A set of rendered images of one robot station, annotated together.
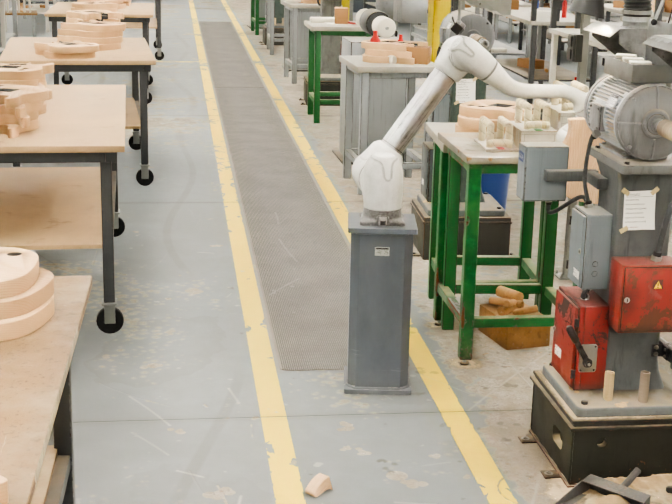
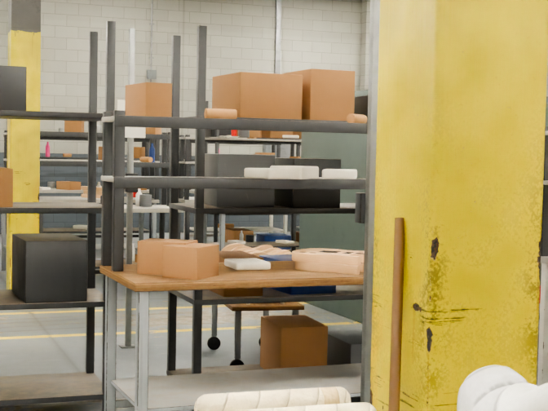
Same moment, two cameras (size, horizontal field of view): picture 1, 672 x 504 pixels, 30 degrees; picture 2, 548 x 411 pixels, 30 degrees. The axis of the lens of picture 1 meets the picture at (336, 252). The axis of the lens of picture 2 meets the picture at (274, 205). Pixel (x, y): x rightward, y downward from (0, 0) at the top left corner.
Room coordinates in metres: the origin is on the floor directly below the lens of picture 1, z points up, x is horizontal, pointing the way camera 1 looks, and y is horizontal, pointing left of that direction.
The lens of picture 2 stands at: (5.75, 0.16, 1.50)
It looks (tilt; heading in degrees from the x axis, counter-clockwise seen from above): 3 degrees down; 257
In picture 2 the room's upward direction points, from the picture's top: 1 degrees clockwise
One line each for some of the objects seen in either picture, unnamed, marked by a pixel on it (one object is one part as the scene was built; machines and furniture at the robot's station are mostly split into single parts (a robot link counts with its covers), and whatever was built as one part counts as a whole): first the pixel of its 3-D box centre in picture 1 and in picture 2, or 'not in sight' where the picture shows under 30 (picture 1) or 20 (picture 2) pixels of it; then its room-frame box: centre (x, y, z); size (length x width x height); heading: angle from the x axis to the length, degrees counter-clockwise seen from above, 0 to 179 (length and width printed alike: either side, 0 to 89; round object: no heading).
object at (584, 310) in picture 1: (579, 329); not in sight; (4.23, -0.87, 0.49); 0.25 x 0.12 x 0.37; 7
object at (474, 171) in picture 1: (469, 265); not in sight; (5.20, -0.57, 0.45); 0.05 x 0.05 x 0.90; 7
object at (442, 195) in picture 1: (443, 234); not in sight; (5.74, -0.50, 0.45); 0.05 x 0.05 x 0.90; 7
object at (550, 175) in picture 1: (571, 175); not in sight; (4.38, -0.83, 1.02); 0.19 x 0.04 x 0.04; 97
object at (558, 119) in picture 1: (566, 127); not in sight; (5.46, -1.00, 1.02); 0.27 x 0.15 x 0.17; 7
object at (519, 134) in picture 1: (531, 136); not in sight; (5.45, -0.84, 0.98); 0.27 x 0.16 x 0.09; 7
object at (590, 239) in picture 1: (591, 208); not in sight; (4.23, -0.88, 0.93); 0.15 x 0.10 x 0.55; 7
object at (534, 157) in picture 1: (554, 183); not in sight; (4.37, -0.77, 0.99); 0.24 x 0.21 x 0.26; 7
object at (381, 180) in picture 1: (382, 180); not in sight; (4.96, -0.18, 0.87); 0.18 x 0.16 x 0.22; 12
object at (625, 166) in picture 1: (638, 158); not in sight; (4.25, -1.03, 1.11); 0.36 x 0.24 x 0.04; 7
